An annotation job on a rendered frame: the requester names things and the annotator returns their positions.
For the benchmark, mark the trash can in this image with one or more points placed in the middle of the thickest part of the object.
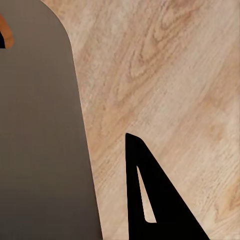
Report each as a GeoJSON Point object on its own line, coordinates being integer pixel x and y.
{"type": "Point", "coordinates": [47, 189]}

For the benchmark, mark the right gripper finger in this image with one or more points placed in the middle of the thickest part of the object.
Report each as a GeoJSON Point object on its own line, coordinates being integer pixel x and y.
{"type": "Point", "coordinates": [174, 220]}

